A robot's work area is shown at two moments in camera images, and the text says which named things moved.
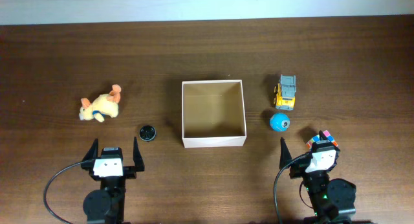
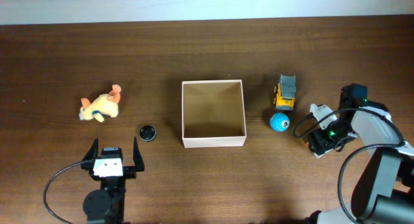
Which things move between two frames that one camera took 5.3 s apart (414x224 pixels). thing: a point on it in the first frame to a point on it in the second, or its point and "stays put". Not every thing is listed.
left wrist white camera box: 108,167 stays put
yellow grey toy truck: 284,92 stays put
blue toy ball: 279,122 stays put
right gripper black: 296,169 to 319,145
